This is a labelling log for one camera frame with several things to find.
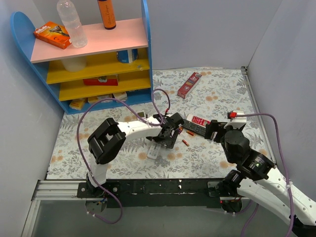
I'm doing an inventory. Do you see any floral table mat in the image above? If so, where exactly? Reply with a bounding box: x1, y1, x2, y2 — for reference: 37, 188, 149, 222
46, 69, 271, 180

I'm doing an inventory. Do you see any clear plastic bottle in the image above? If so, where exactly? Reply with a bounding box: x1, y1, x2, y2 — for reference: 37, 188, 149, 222
57, 0, 88, 48

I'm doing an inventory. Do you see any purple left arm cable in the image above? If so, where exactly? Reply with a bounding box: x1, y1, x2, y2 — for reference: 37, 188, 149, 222
76, 88, 171, 225

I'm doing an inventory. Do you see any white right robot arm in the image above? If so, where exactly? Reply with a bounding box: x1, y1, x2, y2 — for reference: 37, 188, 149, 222
204, 119, 316, 237

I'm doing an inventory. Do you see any orange cologne bottle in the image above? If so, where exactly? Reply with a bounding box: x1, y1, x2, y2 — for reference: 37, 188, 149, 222
98, 0, 116, 30

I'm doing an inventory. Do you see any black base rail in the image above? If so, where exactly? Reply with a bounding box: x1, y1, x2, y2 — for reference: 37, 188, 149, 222
76, 179, 244, 209

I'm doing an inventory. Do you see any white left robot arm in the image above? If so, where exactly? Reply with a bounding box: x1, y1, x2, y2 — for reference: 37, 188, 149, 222
86, 113, 184, 198

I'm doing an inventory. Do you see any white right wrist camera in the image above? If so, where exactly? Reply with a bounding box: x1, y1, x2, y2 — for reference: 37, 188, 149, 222
224, 110, 247, 129

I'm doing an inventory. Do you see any white cup on shelf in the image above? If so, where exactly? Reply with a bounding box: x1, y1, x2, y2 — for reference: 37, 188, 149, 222
61, 56, 87, 72

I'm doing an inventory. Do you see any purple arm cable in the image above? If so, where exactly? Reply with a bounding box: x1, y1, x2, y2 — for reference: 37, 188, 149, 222
236, 113, 296, 237
76, 88, 171, 225

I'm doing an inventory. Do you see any blue shelf unit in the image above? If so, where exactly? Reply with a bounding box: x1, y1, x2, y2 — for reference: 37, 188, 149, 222
10, 0, 154, 114

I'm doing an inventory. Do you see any red box on shelf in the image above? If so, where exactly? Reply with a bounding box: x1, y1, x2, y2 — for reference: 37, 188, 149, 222
83, 75, 119, 86

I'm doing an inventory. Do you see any orange razor box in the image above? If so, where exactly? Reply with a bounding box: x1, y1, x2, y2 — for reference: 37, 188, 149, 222
34, 21, 72, 49

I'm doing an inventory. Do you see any red toothpaste box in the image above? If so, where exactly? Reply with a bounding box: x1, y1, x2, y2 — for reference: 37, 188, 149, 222
177, 72, 202, 99

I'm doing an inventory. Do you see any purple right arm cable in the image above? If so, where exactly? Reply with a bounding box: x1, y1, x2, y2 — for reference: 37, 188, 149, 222
236, 113, 296, 237

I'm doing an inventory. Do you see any blue white can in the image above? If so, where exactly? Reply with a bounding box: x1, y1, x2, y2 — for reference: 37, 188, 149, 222
116, 49, 138, 64

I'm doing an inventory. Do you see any black remote control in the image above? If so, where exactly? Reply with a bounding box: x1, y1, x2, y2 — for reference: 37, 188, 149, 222
183, 119, 206, 137

